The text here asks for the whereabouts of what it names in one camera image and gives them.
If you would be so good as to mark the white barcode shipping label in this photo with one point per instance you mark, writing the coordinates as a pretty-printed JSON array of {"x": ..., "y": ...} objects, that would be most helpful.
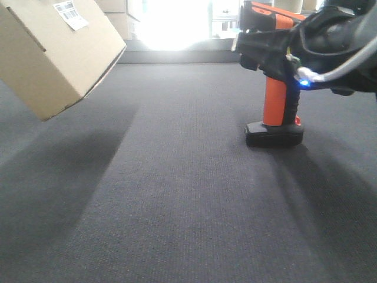
[{"x": 70, "y": 15}]

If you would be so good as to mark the orange black barcode scanner gun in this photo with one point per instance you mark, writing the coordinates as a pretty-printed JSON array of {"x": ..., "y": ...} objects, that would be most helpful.
[{"x": 259, "y": 43}]

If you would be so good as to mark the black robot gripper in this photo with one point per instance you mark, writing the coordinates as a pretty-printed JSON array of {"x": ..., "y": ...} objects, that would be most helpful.
[{"x": 334, "y": 48}]

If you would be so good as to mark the brown cardboard package box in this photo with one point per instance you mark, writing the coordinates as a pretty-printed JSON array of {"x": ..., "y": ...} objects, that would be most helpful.
[{"x": 45, "y": 63}]

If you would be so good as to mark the stacked cardboard boxes background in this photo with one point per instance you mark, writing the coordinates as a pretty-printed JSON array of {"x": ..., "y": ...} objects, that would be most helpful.
[{"x": 125, "y": 15}]

